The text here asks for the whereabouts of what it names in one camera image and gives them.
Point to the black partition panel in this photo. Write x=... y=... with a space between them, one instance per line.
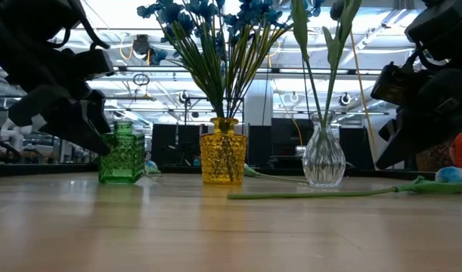
x=166 y=143
x=276 y=140
x=357 y=147

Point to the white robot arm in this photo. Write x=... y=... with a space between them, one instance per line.
x=15 y=140

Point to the clear cut glass vase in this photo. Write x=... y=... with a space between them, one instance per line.
x=323 y=162

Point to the green textured glass vase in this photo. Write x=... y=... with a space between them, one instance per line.
x=121 y=162

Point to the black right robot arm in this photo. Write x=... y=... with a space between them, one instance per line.
x=442 y=26

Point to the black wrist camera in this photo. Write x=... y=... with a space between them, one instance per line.
x=393 y=85
x=94 y=62

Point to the yellow textured glass vase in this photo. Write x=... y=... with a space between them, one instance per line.
x=223 y=158

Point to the black round ceiling fixture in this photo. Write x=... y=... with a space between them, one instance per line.
x=141 y=44

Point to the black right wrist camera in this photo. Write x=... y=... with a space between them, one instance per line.
x=393 y=85

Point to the green leaf stems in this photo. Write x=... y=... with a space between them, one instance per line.
x=334 y=53

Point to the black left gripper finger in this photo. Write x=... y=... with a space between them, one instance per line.
x=75 y=130
x=99 y=117

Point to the black metal rack frame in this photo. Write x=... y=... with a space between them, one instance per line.
x=194 y=98

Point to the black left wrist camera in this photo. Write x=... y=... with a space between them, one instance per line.
x=94 y=62

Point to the patterned red rug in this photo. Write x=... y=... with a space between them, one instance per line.
x=435 y=160

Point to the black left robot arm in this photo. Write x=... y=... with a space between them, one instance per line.
x=26 y=45

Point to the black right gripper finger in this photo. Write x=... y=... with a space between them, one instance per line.
x=416 y=140
x=390 y=130

